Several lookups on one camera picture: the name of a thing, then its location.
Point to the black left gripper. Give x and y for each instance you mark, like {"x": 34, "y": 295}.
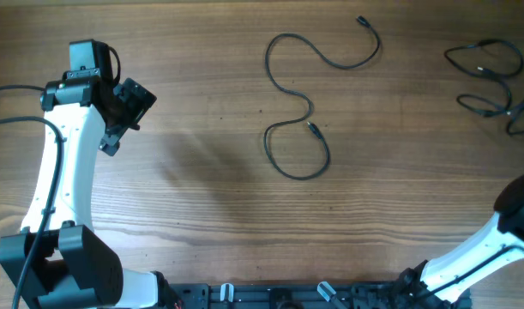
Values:
{"x": 140, "y": 100}

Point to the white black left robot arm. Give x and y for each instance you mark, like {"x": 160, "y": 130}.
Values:
{"x": 56, "y": 260}

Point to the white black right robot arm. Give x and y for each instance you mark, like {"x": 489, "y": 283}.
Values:
{"x": 500, "y": 242}

